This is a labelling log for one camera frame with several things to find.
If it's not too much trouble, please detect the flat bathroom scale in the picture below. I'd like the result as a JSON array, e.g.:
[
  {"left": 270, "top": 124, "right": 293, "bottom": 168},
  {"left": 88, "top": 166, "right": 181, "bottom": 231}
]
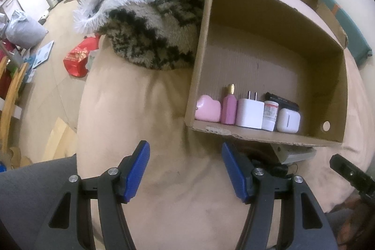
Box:
[{"left": 31, "top": 40, "right": 55, "bottom": 69}]

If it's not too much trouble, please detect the pink heart-shaped case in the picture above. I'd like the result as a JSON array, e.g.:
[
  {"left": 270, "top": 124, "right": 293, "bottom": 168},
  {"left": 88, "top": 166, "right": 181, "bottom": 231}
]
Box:
[{"left": 195, "top": 95, "right": 222, "bottom": 123}]

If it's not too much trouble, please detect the white remote control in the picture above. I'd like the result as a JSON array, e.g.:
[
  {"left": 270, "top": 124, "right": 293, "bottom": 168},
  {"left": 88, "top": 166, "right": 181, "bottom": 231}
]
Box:
[{"left": 270, "top": 145, "right": 317, "bottom": 165}]

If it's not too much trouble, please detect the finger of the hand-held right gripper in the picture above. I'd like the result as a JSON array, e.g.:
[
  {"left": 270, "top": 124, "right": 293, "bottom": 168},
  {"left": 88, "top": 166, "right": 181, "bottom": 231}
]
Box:
[{"left": 329, "top": 154, "right": 375, "bottom": 198}]

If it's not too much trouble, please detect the red gift bag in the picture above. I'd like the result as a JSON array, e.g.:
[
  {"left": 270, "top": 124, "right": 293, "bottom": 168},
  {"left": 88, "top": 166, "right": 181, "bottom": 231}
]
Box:
[{"left": 63, "top": 35, "right": 102, "bottom": 78}]

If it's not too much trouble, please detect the wooden rack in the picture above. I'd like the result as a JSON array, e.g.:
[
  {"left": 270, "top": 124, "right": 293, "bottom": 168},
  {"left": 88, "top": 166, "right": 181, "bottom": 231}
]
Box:
[{"left": 0, "top": 42, "right": 30, "bottom": 157}]

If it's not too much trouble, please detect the white earbuds case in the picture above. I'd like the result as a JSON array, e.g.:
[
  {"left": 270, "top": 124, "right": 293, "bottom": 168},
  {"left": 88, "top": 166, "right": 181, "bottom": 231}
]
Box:
[{"left": 276, "top": 108, "right": 301, "bottom": 134}]

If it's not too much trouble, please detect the fuzzy patterned blanket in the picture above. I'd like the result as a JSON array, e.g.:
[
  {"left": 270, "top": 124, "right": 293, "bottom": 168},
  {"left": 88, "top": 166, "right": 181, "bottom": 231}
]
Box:
[{"left": 73, "top": 0, "right": 212, "bottom": 72}]

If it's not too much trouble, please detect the pink perfume bottle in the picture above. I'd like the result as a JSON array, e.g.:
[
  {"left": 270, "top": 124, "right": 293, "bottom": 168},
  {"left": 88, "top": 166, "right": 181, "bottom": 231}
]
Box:
[{"left": 221, "top": 84, "right": 238, "bottom": 125}]

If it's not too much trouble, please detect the grey plastic bag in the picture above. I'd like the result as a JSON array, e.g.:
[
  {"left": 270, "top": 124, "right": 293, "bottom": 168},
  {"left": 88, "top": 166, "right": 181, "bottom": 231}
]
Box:
[{"left": 5, "top": 10, "right": 49, "bottom": 49}]

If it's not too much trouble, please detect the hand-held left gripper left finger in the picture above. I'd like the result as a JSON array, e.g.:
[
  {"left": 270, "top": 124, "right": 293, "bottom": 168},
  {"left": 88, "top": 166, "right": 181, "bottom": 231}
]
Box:
[{"left": 35, "top": 140, "right": 151, "bottom": 250}]

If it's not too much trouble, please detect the teal headboard cushion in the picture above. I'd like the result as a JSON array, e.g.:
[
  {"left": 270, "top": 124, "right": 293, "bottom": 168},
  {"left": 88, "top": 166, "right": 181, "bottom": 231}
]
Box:
[{"left": 309, "top": 0, "right": 373, "bottom": 67}]

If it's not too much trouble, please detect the white plastic bag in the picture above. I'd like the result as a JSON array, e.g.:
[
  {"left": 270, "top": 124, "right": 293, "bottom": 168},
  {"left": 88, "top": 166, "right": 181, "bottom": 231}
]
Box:
[{"left": 86, "top": 49, "right": 99, "bottom": 69}]

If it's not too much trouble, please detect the white pill bottle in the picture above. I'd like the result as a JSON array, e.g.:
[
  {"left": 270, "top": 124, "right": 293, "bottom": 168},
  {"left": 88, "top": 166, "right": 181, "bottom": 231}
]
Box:
[{"left": 262, "top": 101, "right": 280, "bottom": 132}]

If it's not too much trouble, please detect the flat cardboard piece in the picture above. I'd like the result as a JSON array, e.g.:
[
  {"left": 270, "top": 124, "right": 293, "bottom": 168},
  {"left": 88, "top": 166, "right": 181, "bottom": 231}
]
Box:
[{"left": 41, "top": 117, "right": 78, "bottom": 164}]

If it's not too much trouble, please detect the cardboard box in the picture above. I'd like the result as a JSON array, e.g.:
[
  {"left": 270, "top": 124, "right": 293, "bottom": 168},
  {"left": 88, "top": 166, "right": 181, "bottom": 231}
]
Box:
[{"left": 184, "top": 0, "right": 349, "bottom": 148}]

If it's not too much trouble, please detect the white charger plug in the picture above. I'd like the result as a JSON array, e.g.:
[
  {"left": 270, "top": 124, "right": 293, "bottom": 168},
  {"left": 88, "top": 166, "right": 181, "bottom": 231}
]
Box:
[{"left": 235, "top": 91, "right": 265, "bottom": 130}]

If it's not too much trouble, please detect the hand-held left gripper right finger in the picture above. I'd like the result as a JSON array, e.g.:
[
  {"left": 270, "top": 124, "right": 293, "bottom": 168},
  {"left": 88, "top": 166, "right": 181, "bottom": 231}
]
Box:
[{"left": 221, "top": 142, "right": 340, "bottom": 250}]

